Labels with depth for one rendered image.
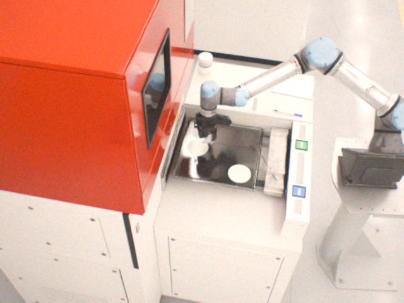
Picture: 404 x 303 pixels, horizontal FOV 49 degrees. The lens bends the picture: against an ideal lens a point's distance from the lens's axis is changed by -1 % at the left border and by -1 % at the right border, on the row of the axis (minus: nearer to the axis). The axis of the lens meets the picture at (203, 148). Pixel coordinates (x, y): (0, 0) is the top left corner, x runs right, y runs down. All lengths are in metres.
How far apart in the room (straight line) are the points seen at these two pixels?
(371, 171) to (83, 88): 1.39
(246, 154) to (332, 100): 1.84
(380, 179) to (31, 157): 1.48
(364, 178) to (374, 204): 0.12
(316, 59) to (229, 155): 0.58
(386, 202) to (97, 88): 1.48
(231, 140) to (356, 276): 1.22
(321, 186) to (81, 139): 2.19
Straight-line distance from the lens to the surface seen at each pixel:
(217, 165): 1.99
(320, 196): 3.10
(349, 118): 3.66
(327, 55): 1.83
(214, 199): 1.97
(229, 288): 2.31
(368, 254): 2.91
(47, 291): 2.40
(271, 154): 2.08
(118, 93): 1.05
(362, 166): 2.04
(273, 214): 1.96
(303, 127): 2.13
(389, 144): 2.04
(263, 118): 2.15
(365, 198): 2.13
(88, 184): 1.39
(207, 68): 2.29
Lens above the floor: 2.46
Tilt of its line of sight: 50 degrees down
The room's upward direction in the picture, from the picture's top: 2 degrees clockwise
